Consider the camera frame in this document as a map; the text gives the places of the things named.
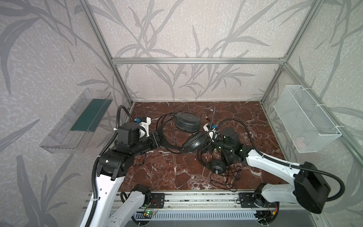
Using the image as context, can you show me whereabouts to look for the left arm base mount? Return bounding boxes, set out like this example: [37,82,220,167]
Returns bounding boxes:
[142,193,165,209]

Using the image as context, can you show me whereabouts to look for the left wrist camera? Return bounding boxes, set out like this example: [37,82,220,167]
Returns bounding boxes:
[134,116,151,138]

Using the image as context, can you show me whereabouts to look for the white wire mesh basket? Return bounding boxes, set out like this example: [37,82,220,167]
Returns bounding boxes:
[274,85,342,153]

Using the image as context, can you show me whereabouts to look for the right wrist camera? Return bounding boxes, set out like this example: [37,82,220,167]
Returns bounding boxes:
[203,124,219,141]

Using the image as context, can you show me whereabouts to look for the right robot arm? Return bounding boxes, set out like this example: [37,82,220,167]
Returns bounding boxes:
[207,128,346,214]

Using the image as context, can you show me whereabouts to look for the clear plastic wall bin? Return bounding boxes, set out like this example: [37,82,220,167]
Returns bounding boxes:
[40,89,113,154]

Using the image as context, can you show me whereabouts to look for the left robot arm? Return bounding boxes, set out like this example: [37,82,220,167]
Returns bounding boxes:
[80,105,163,227]

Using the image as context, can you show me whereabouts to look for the black headphones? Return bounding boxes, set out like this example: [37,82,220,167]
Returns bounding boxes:
[155,111,212,154]
[197,150,243,192]

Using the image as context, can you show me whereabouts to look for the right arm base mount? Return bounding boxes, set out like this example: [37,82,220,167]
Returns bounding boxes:
[238,192,276,209]

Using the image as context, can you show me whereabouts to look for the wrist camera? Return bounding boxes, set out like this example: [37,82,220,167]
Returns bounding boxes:
[203,124,219,141]
[134,116,151,138]

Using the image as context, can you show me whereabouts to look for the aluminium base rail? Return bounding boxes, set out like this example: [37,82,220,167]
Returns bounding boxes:
[131,190,303,210]

